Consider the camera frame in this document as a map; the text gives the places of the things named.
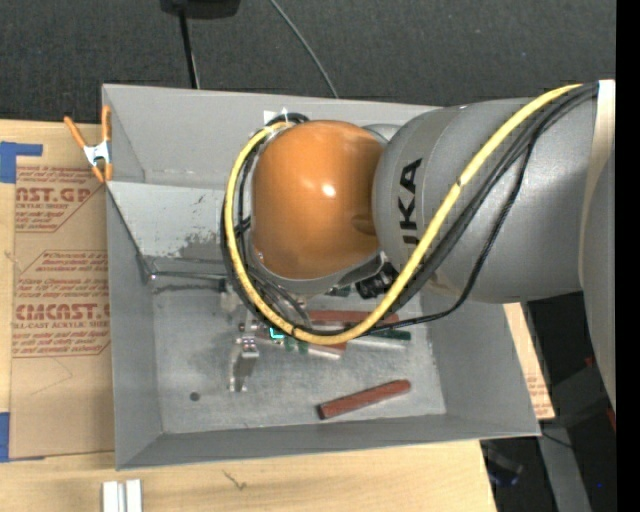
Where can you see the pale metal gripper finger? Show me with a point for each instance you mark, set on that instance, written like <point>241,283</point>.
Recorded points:
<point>243,370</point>
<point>231,300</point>

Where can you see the grey metal bin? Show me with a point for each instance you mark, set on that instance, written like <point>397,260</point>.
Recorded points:
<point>200,390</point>

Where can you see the dark green flat block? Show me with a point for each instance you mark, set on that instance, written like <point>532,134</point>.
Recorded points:
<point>392,334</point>

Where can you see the black cylinder on white bracket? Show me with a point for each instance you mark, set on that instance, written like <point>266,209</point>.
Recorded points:
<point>372,286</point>

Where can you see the red-brown flat block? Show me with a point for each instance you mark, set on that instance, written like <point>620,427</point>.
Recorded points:
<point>365,398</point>
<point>340,316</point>

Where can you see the brown cardboard board, red print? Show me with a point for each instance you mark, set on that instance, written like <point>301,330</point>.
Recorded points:
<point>55,300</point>

